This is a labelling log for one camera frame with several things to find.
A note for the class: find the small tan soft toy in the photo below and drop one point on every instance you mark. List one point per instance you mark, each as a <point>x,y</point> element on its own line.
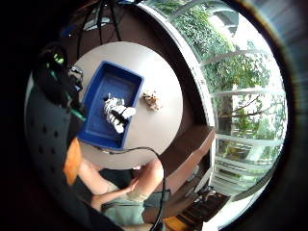
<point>152,100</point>

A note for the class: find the blue plastic bin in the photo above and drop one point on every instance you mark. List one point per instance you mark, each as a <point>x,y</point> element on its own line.
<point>109,86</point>

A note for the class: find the orange tab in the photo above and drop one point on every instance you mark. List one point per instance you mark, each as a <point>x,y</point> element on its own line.
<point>72,162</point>

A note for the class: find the black tripod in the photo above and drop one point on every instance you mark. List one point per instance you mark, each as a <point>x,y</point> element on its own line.
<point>100,22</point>

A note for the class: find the white metal railing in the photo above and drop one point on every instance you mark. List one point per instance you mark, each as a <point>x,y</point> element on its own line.
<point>205,106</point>

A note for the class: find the dark floor mat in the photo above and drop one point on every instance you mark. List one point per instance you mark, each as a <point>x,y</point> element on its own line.
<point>205,208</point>

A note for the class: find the zebra soft toy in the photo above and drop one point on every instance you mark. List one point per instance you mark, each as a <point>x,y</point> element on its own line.
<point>117,112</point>

